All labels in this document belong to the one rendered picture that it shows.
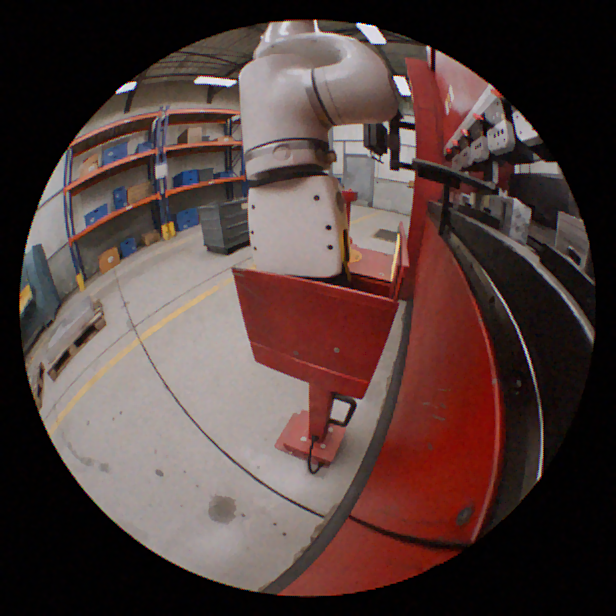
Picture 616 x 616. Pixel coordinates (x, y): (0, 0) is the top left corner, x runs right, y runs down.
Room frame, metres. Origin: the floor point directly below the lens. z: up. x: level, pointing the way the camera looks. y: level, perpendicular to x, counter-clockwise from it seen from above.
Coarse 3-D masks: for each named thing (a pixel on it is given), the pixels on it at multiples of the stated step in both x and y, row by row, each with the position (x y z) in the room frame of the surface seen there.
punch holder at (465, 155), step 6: (468, 132) 0.63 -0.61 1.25; (462, 138) 0.71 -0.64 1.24; (462, 144) 0.72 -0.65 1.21; (468, 144) 0.63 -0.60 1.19; (462, 150) 0.72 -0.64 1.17; (468, 150) 0.63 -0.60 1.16; (462, 156) 0.72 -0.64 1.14; (468, 156) 0.63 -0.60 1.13; (462, 162) 0.72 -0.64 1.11; (468, 162) 0.64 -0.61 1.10; (474, 162) 0.62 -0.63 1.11; (468, 168) 0.72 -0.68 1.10; (474, 168) 0.66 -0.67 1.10; (480, 168) 0.61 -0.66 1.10
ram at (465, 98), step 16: (448, 64) 0.68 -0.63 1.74; (448, 80) 0.80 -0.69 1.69; (464, 80) 0.53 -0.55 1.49; (480, 80) 0.37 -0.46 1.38; (464, 96) 0.59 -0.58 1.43; (480, 96) 0.41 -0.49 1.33; (496, 96) 0.29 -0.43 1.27; (448, 112) 0.98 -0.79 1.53; (464, 112) 0.64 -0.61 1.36; (480, 112) 0.45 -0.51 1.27; (448, 128) 1.04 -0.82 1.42; (464, 128) 0.67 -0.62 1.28
